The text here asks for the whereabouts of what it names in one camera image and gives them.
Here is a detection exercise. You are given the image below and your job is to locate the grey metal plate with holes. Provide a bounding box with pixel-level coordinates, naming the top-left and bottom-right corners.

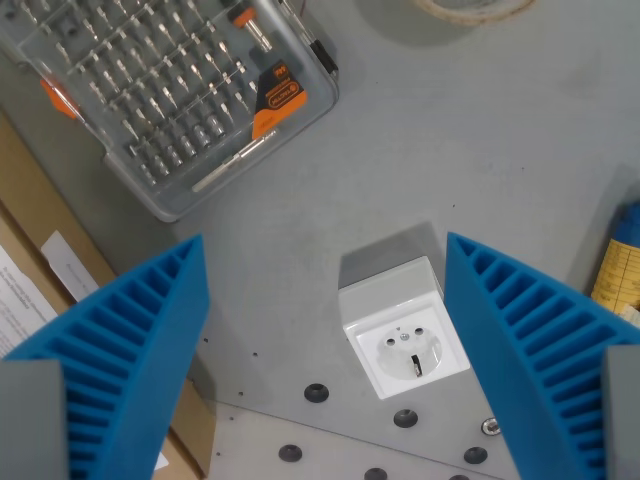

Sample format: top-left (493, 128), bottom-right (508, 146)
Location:
top-left (206, 399), bottom-right (521, 480)

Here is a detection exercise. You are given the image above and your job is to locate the brown cardboard box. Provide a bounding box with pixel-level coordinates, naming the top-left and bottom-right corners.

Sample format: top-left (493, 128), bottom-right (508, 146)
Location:
top-left (0, 112), bottom-right (219, 480)

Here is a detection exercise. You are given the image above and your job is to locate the silver extension rod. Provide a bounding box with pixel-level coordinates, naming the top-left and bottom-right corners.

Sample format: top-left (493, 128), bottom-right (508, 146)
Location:
top-left (191, 130), bottom-right (279, 193)

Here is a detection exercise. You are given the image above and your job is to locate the clear screwdriver bit case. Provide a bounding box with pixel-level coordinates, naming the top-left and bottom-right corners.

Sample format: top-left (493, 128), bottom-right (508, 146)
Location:
top-left (0, 0), bottom-right (341, 224)

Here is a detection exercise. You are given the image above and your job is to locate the printed white paper sheet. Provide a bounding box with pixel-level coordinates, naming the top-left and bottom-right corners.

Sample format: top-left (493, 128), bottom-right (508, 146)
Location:
top-left (0, 246), bottom-right (60, 359)

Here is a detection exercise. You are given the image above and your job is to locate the white wall socket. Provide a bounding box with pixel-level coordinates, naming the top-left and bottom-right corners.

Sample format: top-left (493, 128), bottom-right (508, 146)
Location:
top-left (337, 255), bottom-right (472, 401)

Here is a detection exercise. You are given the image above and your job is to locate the blue can with yellow label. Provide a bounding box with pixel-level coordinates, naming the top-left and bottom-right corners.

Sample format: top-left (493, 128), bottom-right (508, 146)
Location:
top-left (591, 199), bottom-right (640, 314)

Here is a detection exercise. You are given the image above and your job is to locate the orange and silver screwdriver handle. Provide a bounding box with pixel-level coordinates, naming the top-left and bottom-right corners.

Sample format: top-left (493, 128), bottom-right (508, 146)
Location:
top-left (227, 0), bottom-right (274, 54)

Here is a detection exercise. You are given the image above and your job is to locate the white tape roll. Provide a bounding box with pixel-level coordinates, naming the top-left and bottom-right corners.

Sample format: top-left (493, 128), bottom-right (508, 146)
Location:
top-left (411, 0), bottom-right (539, 27)

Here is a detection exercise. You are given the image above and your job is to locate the white sticker label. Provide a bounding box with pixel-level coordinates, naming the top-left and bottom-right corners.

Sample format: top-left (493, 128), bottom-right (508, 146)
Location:
top-left (41, 230), bottom-right (102, 304)

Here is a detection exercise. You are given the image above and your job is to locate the orange and black label card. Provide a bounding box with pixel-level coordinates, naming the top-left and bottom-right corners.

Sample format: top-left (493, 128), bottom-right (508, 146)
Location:
top-left (251, 60), bottom-right (307, 142)

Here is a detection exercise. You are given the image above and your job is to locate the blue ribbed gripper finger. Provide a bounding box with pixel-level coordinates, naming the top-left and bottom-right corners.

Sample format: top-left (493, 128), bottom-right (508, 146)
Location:
top-left (444, 231), bottom-right (640, 480)
top-left (2, 233), bottom-right (212, 480)

